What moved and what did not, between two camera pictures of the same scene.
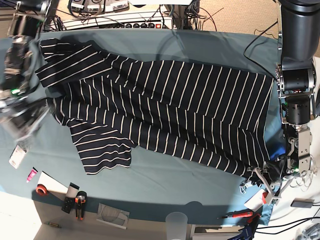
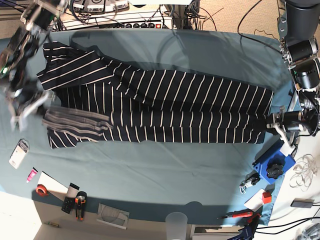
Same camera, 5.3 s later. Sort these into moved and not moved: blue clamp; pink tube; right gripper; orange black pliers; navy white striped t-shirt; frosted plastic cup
Moved: right gripper; navy white striped t-shirt
Not moved: pink tube; frosted plastic cup; orange black pliers; blue clamp
